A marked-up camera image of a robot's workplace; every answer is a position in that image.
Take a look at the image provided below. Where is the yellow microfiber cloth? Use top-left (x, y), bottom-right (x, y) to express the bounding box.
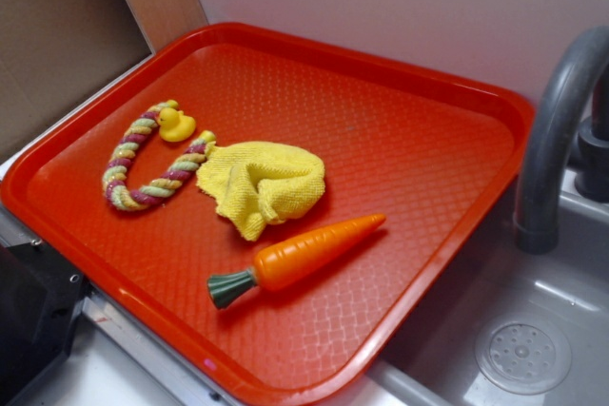
top-left (196, 142), bottom-right (325, 242)

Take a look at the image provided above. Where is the multicolour braided rope toy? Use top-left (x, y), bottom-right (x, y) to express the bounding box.
top-left (102, 100), bottom-right (216, 212)

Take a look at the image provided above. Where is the grey toy sink basin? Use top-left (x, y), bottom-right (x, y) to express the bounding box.
top-left (368, 191), bottom-right (608, 405)

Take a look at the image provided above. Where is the yellow rubber duck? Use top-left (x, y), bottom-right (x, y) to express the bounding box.
top-left (157, 107), bottom-right (196, 143)

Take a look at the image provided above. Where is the grey curved faucet spout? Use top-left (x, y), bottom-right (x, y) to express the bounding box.
top-left (513, 26), bottom-right (608, 254)

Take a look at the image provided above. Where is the red plastic tray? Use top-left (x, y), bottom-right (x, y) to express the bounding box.
top-left (1, 24), bottom-right (533, 405)

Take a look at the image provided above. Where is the orange plastic toy carrot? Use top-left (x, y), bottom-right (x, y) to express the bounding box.
top-left (206, 214), bottom-right (386, 309)

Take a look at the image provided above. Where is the brown cardboard panel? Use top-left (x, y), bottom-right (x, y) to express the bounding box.
top-left (1, 0), bottom-right (150, 160)

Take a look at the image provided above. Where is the sink drain strainer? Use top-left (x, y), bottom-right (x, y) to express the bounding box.
top-left (474, 313), bottom-right (572, 396)

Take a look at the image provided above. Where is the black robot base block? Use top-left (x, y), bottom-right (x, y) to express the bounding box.
top-left (1, 243), bottom-right (87, 405)

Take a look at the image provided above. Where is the dark grey faucet handle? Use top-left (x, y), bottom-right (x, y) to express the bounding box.
top-left (573, 68), bottom-right (609, 203)

